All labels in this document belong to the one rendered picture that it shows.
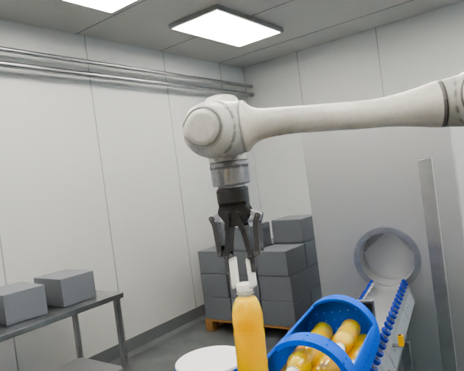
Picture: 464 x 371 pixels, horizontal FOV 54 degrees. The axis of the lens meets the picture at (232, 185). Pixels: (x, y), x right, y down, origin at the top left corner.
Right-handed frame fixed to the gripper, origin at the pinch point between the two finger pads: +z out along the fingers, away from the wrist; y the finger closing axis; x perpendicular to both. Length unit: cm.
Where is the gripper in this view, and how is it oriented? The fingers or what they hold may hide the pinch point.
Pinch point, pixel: (242, 272)
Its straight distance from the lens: 108.6
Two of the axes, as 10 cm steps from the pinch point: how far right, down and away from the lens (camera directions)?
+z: 1.3, 9.9, 0.2
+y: -8.9, 1.1, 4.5
